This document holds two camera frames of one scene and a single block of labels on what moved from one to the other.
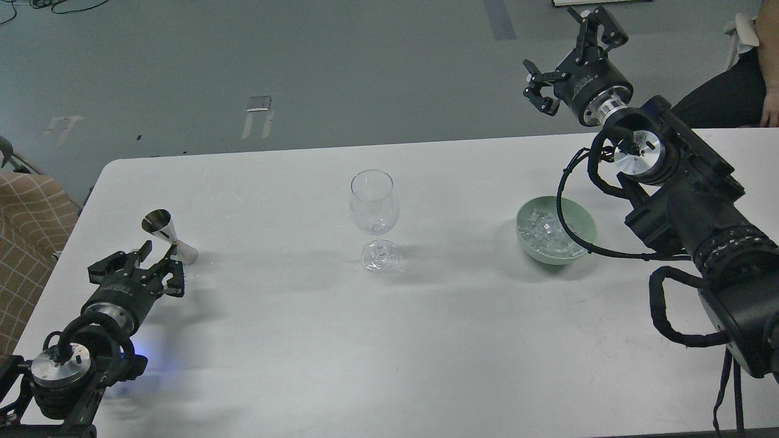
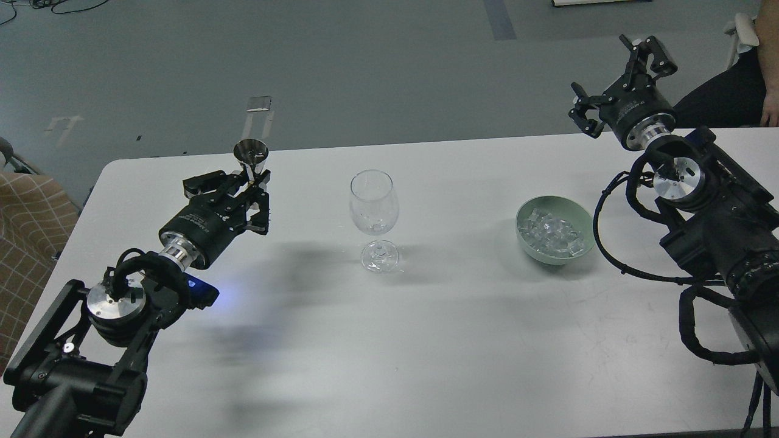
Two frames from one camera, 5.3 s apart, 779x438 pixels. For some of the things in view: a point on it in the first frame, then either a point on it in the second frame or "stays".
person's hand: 770,116 stays
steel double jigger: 159,222 to 252,153
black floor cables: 54,3 stays
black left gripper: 129,292 to 207,223
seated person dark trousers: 733,98 stays
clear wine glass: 374,206 stays
